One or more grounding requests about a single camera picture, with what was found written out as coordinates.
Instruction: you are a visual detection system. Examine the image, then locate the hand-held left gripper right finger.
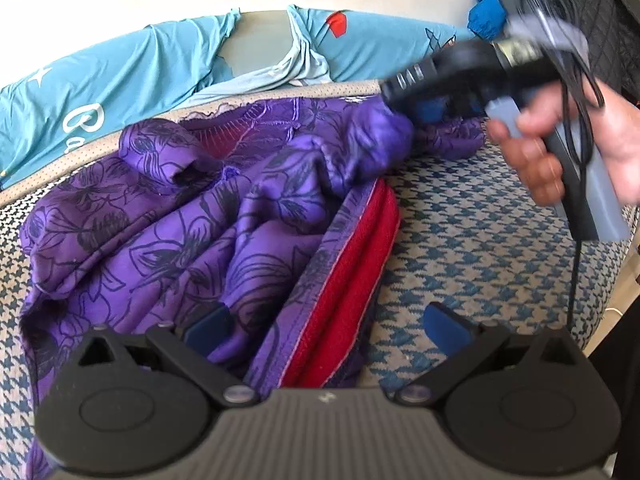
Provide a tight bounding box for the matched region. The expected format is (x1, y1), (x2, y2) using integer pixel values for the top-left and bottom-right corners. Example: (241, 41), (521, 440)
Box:
(395, 302), (583, 407)

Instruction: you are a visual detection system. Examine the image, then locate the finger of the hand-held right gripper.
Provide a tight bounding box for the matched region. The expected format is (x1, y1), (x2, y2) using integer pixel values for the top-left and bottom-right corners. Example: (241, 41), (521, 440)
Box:
(381, 40), (502, 112)

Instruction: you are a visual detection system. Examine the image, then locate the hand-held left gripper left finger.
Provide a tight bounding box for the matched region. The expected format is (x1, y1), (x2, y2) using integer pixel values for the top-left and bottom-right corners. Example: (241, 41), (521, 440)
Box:
(75, 302), (261, 408)

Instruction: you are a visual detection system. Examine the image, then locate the purple floral top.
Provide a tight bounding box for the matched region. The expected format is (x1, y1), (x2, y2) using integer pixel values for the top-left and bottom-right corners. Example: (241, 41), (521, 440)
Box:
(20, 92), (487, 480)

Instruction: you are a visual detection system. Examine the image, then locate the person's right hand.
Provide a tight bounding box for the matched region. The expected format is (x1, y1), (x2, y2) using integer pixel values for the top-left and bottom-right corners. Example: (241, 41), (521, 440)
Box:
(486, 80), (640, 207)

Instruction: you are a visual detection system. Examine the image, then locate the bright blue cloth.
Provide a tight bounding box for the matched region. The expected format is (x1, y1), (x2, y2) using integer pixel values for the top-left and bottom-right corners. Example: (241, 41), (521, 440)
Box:
(466, 0), (507, 42)

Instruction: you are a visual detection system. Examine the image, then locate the light blue cloth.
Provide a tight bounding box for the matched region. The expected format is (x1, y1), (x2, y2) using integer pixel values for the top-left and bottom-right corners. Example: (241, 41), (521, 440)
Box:
(190, 7), (334, 107)

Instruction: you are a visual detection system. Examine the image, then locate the person's black quilted jacket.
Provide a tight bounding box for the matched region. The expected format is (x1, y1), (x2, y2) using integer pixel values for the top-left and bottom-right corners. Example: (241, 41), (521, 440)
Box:
(542, 0), (640, 109)

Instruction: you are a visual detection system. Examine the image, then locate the teal airplane printed bedsheet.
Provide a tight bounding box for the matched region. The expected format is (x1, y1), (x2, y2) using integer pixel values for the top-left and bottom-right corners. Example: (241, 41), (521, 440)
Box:
(0, 5), (482, 192)

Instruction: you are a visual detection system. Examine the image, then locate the black cable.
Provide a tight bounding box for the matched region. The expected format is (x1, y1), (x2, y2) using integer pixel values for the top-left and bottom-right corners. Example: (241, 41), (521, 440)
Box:
(537, 0), (609, 332)

